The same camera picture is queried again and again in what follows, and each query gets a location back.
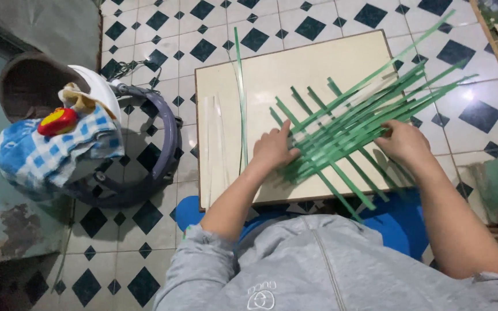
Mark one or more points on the person's right hand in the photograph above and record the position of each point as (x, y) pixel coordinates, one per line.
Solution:
(407, 144)

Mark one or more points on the person's left hand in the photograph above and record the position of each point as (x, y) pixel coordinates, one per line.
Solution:
(273, 151)

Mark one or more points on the woven mat of green strips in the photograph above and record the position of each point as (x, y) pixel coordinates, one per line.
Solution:
(348, 123)

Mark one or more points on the white plastic strip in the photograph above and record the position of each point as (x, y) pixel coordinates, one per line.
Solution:
(222, 138)
(209, 151)

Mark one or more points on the single long green plastic strip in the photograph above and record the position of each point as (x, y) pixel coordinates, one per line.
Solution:
(241, 95)

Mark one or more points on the small cream low table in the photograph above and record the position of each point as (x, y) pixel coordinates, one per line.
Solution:
(283, 77)

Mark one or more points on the person's blue trousers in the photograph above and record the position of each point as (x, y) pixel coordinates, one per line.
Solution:
(398, 227)

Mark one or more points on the grey and white baby walker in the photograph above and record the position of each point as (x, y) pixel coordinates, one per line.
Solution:
(162, 129)

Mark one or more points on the person's grey hoodie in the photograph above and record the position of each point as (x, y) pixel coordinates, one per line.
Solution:
(318, 268)

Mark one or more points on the beige crumpled cloth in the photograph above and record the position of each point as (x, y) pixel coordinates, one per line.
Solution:
(80, 100)

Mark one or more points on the red and yellow toy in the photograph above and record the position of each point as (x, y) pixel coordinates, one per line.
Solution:
(58, 122)

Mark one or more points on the blue white checked cloth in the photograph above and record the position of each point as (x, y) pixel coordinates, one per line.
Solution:
(50, 155)

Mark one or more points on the brown round bucket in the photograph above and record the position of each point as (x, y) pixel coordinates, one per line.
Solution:
(33, 86)

